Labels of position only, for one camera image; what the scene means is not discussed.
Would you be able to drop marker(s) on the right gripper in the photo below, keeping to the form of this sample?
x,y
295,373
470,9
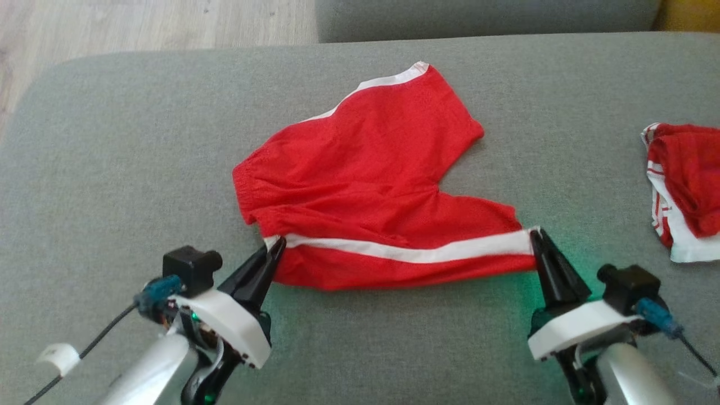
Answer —
x,y
579,329

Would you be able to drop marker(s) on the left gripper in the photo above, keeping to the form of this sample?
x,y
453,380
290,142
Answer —
x,y
230,326

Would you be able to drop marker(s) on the red shorts with white stripe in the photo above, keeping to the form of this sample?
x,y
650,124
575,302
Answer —
x,y
365,180

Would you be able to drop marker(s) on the red shirt with white sleeves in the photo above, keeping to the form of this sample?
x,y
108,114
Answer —
x,y
689,185

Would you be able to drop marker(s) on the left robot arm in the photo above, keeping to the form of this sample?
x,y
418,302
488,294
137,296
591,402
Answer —
x,y
152,371

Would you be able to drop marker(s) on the grey fabric sofa seat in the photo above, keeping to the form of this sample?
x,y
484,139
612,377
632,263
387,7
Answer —
x,y
112,169

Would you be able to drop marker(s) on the grey sofa backrest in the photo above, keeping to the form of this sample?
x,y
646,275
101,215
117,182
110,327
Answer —
x,y
478,17

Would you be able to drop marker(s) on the yellow upholstered furniture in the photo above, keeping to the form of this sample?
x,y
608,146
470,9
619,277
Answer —
x,y
689,14

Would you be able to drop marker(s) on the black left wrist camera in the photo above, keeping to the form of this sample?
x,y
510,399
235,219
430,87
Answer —
x,y
191,270

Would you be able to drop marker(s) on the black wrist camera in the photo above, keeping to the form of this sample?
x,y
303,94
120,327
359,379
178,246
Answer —
x,y
191,270
630,287

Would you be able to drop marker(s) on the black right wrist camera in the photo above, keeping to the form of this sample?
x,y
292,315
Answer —
x,y
630,287

